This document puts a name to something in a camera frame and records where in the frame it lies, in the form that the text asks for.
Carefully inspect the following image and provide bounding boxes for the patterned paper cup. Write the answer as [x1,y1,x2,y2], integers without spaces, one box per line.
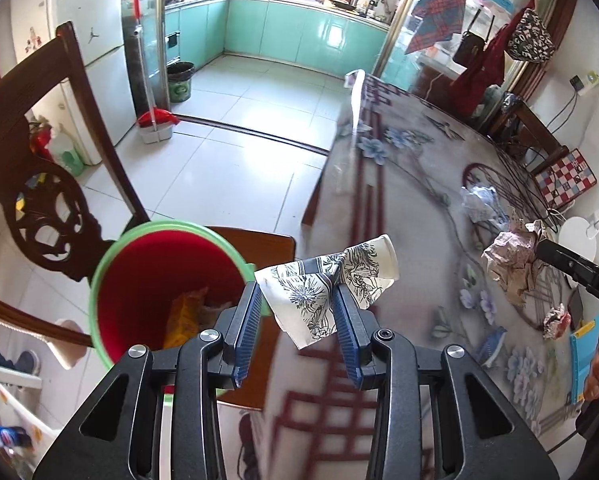
[255,234,399,350]

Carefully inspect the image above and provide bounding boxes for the beige paper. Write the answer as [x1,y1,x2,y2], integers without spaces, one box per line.
[482,218,549,307]

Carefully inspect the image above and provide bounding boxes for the red white paper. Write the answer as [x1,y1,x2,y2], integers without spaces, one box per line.
[542,304,572,340]

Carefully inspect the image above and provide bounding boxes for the silver foil wrapper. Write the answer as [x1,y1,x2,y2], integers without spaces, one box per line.
[461,183,508,226]

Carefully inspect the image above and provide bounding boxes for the black shoulder bag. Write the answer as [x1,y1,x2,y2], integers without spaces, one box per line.
[452,6,495,68]

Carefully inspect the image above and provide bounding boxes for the dark kitchen trash bin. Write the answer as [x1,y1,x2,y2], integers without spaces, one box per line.
[167,61,195,103]

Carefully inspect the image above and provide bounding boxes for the teal kitchen cabinets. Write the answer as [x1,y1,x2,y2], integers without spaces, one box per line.
[165,0,389,77]

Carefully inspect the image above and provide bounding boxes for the dark phone on table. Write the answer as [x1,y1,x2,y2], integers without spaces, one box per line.
[566,286,584,332]

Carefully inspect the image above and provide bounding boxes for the orange snack bag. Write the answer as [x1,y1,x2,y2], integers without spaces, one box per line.
[162,287,209,349]

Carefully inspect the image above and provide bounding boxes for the white desk lamp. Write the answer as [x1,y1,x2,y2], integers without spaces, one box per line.
[557,208,599,261]

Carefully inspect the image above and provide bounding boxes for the red bucket with green rim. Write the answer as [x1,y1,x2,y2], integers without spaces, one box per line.
[89,220,283,370]

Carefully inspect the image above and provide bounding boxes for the checkered game board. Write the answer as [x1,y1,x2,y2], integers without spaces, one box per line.
[535,148,598,209]

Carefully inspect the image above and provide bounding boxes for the floral plastic tablecloth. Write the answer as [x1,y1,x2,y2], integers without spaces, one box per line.
[220,78,585,479]

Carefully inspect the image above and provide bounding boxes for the red mop with white bucket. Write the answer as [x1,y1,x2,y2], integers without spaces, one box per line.
[132,0,179,144]

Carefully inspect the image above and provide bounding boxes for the green detergent bottle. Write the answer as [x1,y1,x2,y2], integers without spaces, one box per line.
[48,129,84,177]

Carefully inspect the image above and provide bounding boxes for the red hanging apron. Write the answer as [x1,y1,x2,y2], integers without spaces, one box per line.
[448,0,536,119]

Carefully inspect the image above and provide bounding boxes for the black white patterned bag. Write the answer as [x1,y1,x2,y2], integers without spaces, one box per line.
[505,9,555,64]

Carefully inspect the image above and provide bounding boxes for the plaid hanging cloth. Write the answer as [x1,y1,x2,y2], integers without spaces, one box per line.
[406,0,467,54]

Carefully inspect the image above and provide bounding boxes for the white refrigerator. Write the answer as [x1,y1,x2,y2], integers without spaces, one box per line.
[0,0,138,166]

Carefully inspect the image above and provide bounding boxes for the dark wooden chair by wall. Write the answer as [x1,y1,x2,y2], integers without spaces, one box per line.
[486,93,569,176]

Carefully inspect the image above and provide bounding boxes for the wall socket with charger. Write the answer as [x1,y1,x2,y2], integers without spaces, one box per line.
[569,70,599,96]

